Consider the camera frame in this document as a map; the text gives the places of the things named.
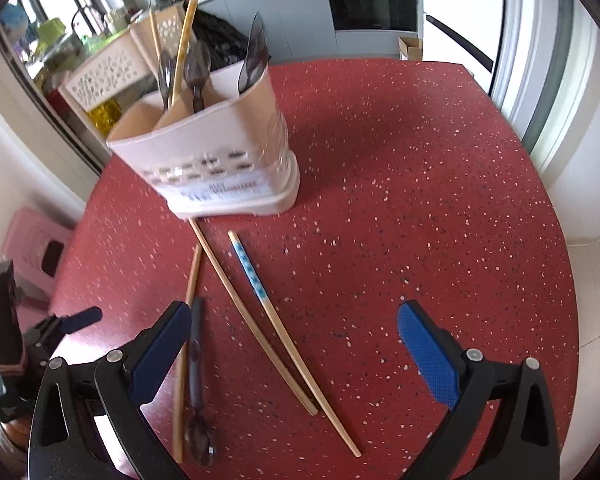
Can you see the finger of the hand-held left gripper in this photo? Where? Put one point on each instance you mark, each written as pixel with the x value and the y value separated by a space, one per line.
pixel 80 318

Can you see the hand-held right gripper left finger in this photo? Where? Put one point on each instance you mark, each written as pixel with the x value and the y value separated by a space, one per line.
pixel 160 355

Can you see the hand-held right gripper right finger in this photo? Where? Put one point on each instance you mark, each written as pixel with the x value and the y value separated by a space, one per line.
pixel 427 355

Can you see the dark translucent plastic spoon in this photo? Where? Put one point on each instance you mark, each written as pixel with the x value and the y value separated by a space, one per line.
pixel 253 55
pixel 166 72
pixel 197 67
pixel 196 350

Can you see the plain bamboo chopstick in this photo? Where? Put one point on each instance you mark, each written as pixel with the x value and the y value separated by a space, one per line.
pixel 155 35
pixel 181 410
pixel 187 25
pixel 206 242

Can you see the blue patterned bamboo chopstick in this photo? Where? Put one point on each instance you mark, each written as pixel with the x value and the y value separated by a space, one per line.
pixel 253 272

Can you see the beige plastic utensil holder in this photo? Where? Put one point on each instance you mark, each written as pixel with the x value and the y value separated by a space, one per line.
pixel 215 160

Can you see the pink plastic stool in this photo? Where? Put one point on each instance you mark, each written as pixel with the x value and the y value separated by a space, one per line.
pixel 32 240

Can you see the yellow oil bottle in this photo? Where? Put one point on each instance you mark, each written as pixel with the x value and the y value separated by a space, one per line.
pixel 104 116

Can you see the beige plastic storage cart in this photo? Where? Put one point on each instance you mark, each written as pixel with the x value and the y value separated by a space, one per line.
pixel 105 80

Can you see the small cardboard box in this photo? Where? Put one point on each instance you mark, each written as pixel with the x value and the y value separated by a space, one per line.
pixel 411 49

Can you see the black bag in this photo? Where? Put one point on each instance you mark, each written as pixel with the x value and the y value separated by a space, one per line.
pixel 220 40

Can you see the white refrigerator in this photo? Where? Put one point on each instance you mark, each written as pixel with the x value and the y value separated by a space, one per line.
pixel 455 20

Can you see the black built-in oven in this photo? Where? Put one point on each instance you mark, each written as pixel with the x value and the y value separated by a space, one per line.
pixel 375 2

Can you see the grey lower kitchen cabinets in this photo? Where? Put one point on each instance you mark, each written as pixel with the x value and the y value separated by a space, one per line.
pixel 290 15

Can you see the sliding door frame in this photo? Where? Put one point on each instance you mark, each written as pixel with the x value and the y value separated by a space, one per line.
pixel 535 50

